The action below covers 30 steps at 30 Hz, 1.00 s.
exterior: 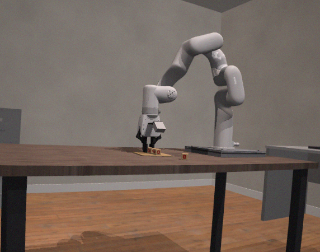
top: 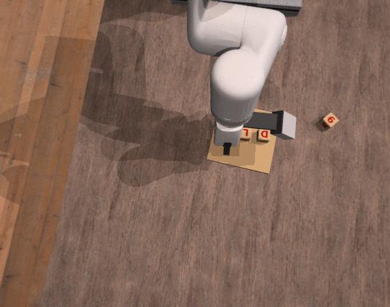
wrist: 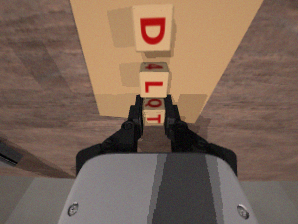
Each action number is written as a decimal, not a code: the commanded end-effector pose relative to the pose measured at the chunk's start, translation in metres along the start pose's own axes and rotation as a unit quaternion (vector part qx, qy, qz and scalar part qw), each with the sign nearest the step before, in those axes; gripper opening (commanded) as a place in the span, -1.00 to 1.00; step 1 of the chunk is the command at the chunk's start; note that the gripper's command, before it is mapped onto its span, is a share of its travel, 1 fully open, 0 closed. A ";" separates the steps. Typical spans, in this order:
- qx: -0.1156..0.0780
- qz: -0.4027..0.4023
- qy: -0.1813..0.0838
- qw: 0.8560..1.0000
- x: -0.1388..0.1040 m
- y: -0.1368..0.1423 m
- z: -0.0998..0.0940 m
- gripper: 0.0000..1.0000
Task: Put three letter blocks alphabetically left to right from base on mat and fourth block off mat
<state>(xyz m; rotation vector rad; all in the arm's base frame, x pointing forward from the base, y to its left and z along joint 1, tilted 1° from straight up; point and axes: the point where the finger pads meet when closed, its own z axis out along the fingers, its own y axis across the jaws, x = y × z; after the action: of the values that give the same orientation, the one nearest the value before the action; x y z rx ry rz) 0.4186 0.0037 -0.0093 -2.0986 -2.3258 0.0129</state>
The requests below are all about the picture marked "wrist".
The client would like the beige block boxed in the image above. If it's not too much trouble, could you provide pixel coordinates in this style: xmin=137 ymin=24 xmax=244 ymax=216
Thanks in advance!
xmin=139 ymin=62 xmax=170 ymax=98
xmin=142 ymin=98 xmax=166 ymax=126
xmin=131 ymin=4 xmax=174 ymax=52

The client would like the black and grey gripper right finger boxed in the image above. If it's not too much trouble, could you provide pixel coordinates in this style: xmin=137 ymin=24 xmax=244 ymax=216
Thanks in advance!
xmin=164 ymin=94 xmax=237 ymax=176

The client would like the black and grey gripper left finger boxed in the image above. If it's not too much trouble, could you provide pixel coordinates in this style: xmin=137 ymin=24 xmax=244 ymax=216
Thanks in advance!
xmin=76 ymin=95 xmax=143 ymax=177

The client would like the tan flat mat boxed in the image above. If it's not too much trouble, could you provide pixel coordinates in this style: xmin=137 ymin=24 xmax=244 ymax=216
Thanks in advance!
xmin=70 ymin=0 xmax=263 ymax=123

